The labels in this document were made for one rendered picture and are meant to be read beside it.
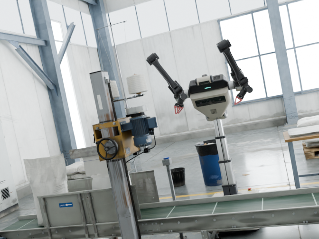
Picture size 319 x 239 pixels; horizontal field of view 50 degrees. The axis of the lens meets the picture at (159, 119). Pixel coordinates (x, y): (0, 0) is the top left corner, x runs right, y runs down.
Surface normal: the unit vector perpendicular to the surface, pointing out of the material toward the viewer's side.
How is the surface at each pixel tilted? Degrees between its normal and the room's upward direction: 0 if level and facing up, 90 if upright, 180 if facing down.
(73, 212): 90
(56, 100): 90
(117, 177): 90
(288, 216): 90
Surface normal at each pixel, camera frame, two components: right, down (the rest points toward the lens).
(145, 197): -0.30, 0.11
